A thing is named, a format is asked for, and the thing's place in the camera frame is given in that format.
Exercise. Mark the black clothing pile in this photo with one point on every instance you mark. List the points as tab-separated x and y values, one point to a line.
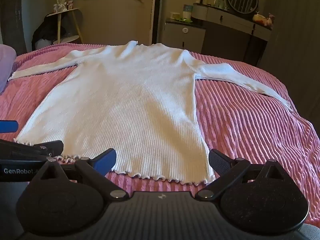
42	30

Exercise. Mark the pink ribbed blanket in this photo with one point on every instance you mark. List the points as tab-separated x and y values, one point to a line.
250	135

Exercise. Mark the small pink white jar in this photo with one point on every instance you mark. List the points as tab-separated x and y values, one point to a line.
55	8
71	5

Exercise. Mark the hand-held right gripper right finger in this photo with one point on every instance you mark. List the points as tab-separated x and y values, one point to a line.
217	160

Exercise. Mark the grey drawer cabinet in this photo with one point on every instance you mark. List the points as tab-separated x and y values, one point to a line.
185	41

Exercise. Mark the white towel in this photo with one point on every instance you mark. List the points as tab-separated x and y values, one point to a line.
125	105

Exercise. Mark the wooden-legged white side table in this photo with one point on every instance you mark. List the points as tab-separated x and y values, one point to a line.
59	25

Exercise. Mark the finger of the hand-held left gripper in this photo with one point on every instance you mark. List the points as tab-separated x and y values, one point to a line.
51	147
8	126

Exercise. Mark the green glass bottle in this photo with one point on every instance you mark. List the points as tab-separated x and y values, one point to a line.
222	3
217	2

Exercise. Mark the blue white canister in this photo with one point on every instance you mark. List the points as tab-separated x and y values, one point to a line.
187	11

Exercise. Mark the grey dressing table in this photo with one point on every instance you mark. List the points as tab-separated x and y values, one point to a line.
232	17

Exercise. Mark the purple pillow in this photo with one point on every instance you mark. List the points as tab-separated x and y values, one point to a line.
6	65

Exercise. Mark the white round tub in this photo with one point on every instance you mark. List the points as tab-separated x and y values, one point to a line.
175	15

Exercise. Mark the pink plush toy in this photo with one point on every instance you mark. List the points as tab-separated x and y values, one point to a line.
270	20

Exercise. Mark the green cloth item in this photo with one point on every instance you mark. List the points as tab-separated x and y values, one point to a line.
185	20

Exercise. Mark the cream yellow pouch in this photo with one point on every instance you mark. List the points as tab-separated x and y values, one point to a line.
258	18

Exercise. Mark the white bin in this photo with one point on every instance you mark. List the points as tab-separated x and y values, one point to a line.
46	42

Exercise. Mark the grey curtain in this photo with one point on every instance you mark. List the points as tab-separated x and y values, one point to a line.
295	30

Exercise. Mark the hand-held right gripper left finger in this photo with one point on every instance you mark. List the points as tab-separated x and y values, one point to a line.
108	160

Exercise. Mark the white black tower fan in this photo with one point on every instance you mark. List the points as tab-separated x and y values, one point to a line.
158	17

